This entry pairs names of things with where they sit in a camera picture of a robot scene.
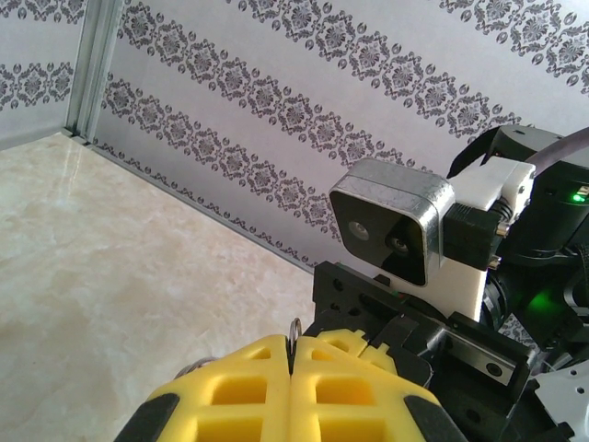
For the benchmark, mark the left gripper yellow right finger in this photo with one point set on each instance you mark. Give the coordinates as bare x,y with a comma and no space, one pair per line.
340,396

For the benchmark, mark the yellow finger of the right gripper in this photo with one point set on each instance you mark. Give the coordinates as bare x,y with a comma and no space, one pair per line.
382,357
329,333

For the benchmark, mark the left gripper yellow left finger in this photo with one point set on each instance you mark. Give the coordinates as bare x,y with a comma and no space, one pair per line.
239,391

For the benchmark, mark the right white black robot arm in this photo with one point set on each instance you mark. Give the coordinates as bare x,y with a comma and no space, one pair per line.
566,405

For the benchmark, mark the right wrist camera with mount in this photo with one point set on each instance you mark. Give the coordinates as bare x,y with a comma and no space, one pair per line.
391,193

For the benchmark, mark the aluminium frame post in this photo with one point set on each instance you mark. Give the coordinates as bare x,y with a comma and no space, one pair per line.
92,69

